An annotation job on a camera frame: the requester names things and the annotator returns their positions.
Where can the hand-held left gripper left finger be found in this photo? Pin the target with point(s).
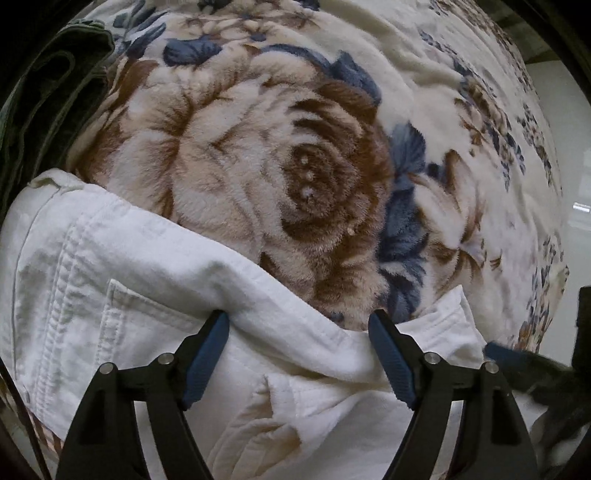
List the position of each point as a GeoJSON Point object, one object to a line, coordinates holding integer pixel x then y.
{"type": "Point", "coordinates": [207, 362]}

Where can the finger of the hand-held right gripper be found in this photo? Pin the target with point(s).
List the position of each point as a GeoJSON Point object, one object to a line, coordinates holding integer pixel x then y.
{"type": "Point", "coordinates": [508, 354]}

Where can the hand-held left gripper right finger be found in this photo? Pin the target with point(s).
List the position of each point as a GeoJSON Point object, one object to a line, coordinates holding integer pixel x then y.
{"type": "Point", "coordinates": [392, 364]}

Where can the white pants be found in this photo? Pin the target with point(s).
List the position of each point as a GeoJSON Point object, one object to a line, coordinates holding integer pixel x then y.
{"type": "Point", "coordinates": [138, 258]}

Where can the brown checkered bed sheet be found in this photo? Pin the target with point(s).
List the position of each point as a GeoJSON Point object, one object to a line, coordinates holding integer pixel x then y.
{"type": "Point", "coordinates": [46, 438]}

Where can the white bed headboard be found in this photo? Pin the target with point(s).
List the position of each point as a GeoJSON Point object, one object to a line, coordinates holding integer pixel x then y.
{"type": "Point", "coordinates": [568, 138]}

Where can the floral plush blanket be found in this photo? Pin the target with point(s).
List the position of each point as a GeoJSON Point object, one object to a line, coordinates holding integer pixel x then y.
{"type": "Point", "coordinates": [277, 138]}

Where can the dark teal folded duvet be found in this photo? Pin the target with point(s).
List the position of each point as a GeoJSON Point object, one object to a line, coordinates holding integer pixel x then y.
{"type": "Point", "coordinates": [51, 106]}

